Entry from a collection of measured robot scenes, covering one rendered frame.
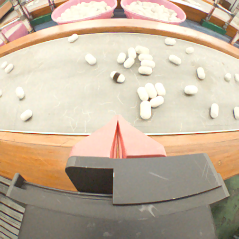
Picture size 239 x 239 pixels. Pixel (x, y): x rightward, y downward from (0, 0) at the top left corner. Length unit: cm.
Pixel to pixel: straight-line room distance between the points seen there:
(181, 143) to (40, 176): 28
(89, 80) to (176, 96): 20
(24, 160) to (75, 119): 14
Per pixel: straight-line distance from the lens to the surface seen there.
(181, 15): 62
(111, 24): 40
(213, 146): 29
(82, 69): 31
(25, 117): 31
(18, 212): 52
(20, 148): 30
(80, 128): 25
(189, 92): 30
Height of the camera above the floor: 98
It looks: 76 degrees down
